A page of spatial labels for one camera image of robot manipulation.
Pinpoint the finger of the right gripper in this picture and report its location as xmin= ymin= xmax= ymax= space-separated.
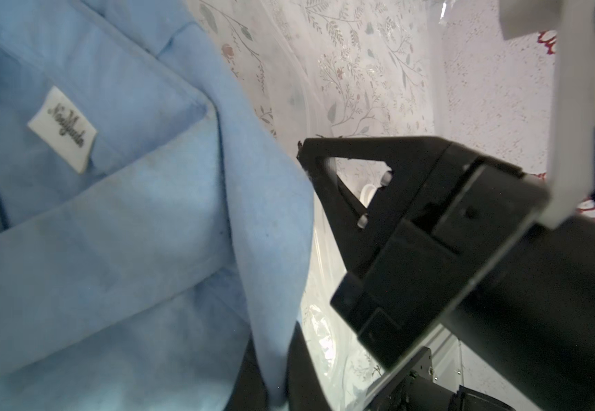
xmin=297 ymin=137 xmax=451 ymax=277

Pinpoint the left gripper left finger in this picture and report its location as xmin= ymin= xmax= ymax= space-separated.
xmin=224 ymin=338 xmax=268 ymax=411

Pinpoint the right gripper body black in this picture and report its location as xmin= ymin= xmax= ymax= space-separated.
xmin=333 ymin=143 xmax=549 ymax=367

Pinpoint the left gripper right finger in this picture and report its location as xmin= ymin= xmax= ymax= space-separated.
xmin=287 ymin=322 xmax=332 ymax=411

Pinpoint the clear plastic vacuum bag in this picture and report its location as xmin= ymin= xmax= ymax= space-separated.
xmin=187 ymin=1 xmax=451 ymax=410

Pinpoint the light blue shirt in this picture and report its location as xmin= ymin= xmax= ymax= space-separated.
xmin=0 ymin=1 xmax=314 ymax=410

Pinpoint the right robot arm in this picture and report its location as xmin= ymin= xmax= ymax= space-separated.
xmin=297 ymin=1 xmax=595 ymax=410

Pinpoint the white vacuum bag valve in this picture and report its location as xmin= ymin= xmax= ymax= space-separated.
xmin=359 ymin=184 xmax=378 ymax=207

